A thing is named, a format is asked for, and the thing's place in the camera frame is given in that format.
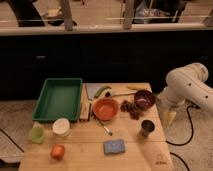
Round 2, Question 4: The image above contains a blue sponge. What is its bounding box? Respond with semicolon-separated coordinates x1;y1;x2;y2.
103;139;125;155

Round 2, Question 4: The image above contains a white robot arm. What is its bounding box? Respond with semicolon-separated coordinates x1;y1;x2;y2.
158;63;213;126

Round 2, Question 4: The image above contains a green plastic tray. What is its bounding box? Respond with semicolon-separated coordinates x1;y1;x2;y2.
32;78;83;123

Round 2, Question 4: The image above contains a metal cup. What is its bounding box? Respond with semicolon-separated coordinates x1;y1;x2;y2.
140;120;155;137

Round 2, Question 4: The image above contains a dark red bowl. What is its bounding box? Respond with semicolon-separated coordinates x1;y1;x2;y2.
134;90;156;110

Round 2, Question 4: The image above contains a bunch of dark grapes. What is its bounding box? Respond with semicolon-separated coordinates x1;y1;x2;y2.
120;100;143;120

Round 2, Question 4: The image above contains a yellow banana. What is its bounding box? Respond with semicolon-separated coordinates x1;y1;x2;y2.
126;85;146;91

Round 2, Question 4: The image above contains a wooden spoon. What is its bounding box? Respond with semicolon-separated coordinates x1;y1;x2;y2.
104;92;135;97

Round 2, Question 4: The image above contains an orange bowl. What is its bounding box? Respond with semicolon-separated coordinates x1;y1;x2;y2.
92;98;119;121

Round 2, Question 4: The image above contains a white cutting board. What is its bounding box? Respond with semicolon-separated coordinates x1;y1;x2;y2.
86;83;108;100

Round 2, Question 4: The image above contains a wooden block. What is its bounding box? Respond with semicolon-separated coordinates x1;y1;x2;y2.
79;102;91;121

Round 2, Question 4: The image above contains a white lidded jar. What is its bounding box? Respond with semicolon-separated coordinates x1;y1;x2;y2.
52;118;70;137

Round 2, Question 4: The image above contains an orange fruit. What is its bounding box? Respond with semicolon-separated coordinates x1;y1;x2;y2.
51;144;65;160

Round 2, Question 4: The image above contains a light green cup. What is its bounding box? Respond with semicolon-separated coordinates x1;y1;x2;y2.
28;127;45;144

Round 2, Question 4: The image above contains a black cable right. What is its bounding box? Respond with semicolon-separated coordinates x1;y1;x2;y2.
165;105;201;147

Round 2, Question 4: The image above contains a black cable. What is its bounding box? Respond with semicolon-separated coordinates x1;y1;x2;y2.
165;105;201;147
0;128;25;154

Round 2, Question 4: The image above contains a black cable left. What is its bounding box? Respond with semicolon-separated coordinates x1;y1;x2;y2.
0;128;25;154

